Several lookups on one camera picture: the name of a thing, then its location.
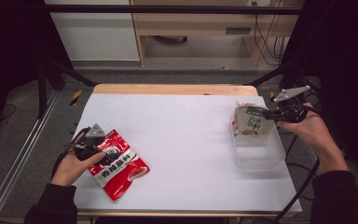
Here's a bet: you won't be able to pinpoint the green and beige sauce packet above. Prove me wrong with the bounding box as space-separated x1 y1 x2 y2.
234 105 275 137

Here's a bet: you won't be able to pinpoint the black hanging desk cables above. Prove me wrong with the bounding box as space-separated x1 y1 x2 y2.
251 1 288 67

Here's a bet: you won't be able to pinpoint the black metal stand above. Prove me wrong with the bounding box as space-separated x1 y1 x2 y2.
36 57 98 119
247 60 308 108

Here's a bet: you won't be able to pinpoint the person's left hand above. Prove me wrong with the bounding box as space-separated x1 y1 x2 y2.
50 150 106 188

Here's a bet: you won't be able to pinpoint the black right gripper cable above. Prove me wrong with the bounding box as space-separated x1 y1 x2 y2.
273 158 321 223

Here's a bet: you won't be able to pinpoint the thin black floor cable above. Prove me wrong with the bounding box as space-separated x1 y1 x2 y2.
0 103 18 123

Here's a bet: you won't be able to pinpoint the white paper sheet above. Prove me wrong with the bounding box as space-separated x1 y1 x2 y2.
73 92 303 213

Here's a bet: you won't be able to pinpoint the red seasoning packet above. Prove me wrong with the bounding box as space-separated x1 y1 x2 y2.
87 129 151 202

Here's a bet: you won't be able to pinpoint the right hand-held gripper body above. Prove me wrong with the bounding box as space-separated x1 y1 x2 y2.
271 85 311 124

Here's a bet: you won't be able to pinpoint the person's right hand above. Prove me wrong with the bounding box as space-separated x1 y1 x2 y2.
276 104 339 157

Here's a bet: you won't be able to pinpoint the wooden table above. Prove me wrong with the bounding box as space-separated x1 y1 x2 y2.
74 83 296 218

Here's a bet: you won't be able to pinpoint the black curtain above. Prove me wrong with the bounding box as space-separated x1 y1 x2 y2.
279 0 358 190
0 0 76 138

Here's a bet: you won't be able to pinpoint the black metal crossbar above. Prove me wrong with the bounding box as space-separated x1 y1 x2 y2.
43 4 304 16

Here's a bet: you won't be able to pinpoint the white cabinet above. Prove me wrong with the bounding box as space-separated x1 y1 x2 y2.
45 0 141 62

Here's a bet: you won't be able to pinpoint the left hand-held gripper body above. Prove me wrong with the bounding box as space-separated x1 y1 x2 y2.
64 123 106 161

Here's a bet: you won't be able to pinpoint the translucent plastic container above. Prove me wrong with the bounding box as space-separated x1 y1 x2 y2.
230 104 287 172

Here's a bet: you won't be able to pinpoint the light wooden desk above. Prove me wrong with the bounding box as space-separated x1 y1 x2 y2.
130 0 306 67

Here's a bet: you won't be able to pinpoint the black looped floor cable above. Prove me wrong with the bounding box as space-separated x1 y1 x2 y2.
283 132 320 203

